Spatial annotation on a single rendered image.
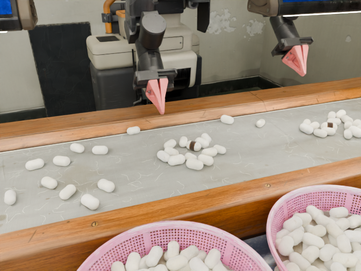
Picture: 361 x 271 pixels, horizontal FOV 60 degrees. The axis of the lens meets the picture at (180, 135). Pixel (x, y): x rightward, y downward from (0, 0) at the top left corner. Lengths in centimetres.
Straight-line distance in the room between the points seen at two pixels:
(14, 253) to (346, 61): 241
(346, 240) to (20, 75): 249
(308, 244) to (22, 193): 51
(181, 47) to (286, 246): 98
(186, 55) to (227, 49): 182
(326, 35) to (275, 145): 201
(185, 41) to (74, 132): 69
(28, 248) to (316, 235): 43
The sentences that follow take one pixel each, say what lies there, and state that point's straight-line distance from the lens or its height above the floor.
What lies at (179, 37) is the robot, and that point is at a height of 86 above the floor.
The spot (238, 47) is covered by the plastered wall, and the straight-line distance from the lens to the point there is 317.
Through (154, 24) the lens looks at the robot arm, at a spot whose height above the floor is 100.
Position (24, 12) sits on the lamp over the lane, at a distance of 47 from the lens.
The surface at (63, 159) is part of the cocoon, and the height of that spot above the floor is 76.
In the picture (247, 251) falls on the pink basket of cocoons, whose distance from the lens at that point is 47.
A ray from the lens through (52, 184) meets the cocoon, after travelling 64.
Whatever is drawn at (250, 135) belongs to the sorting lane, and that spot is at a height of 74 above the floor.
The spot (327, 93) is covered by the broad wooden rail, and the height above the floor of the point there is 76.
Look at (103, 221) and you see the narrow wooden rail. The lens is 52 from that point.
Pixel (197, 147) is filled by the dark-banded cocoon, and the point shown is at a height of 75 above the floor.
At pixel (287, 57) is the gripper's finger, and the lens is 95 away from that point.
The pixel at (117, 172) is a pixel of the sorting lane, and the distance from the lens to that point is 66.
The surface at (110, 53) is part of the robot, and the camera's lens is 151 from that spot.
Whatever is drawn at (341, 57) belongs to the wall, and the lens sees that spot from 262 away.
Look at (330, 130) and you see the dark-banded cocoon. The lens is 85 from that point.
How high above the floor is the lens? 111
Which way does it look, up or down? 28 degrees down
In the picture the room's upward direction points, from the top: straight up
